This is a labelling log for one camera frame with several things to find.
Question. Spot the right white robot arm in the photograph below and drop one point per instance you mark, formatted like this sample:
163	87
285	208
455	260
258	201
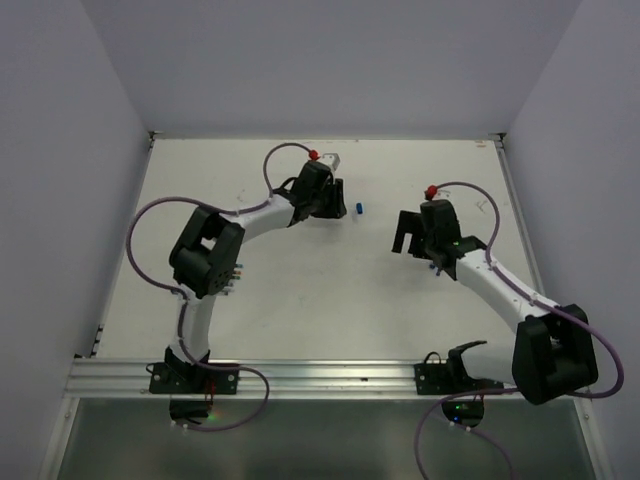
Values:
551	353

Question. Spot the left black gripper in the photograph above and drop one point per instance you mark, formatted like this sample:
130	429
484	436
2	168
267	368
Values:
336	208

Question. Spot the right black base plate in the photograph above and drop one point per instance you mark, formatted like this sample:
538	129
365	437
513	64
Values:
435	379

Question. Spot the aluminium front rail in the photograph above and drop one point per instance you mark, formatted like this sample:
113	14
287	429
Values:
99	378

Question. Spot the aluminium rail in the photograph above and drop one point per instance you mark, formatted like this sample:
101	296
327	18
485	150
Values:
99	378
499	143

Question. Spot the aluminium right side rail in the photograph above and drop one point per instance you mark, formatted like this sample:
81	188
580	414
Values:
499	143

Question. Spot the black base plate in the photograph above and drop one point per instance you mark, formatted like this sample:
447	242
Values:
222	377
435	379

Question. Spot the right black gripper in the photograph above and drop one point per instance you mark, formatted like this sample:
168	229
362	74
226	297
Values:
412	222

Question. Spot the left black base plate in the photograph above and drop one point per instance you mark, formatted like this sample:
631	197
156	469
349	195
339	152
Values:
222	377

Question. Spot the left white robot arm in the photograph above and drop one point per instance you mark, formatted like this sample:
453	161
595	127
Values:
204	257

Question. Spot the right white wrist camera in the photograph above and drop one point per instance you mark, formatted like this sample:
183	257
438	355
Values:
434	192

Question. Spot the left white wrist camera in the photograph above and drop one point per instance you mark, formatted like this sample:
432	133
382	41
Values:
331	160

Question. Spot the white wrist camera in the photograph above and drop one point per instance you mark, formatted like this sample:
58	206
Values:
434	192
331	160

